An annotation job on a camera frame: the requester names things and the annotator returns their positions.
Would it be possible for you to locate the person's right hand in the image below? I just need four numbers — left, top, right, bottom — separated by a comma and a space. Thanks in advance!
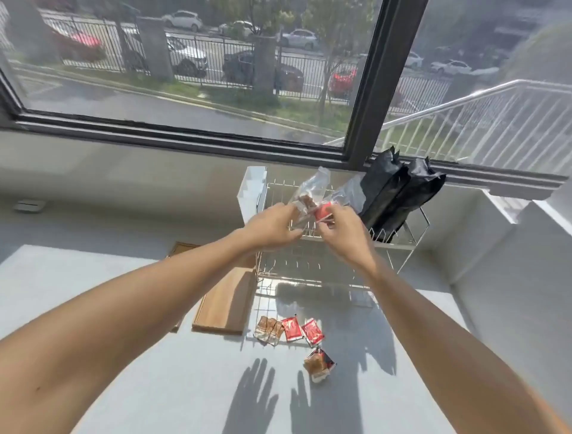
316, 205, 381, 272

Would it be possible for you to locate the person's right forearm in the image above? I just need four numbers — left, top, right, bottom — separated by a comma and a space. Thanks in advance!
362, 257, 572, 434

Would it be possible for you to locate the person's left forearm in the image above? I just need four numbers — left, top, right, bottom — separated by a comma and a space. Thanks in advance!
0, 230, 251, 434

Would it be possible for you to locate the row of parked cars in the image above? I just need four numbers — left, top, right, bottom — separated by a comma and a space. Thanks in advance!
40, 8, 474, 97

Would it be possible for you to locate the person's left hand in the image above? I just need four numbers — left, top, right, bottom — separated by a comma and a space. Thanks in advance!
235, 202, 310, 259

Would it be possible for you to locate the white stair railing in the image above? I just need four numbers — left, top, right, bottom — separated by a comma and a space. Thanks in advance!
324, 79, 572, 179

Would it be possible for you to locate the bamboo tray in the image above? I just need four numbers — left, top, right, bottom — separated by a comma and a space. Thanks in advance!
166, 241, 202, 334
192, 257, 259, 335

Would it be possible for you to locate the grey concrete fence pillar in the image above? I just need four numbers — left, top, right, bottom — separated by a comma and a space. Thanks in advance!
252, 35, 279, 97
136, 16, 175, 83

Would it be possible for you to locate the white wire dish rack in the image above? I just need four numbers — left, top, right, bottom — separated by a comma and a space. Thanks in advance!
254, 178, 431, 314

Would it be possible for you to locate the white plastic utensil holder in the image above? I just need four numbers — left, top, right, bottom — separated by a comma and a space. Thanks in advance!
240, 166, 269, 224

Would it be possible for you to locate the black window frame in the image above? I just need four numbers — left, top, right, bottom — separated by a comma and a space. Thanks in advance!
0, 0, 571, 202

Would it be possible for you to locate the green roadside tree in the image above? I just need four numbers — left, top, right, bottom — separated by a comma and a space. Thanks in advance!
303, 0, 385, 113

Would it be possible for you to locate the black metal fence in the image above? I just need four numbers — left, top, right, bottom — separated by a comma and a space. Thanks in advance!
40, 8, 452, 108

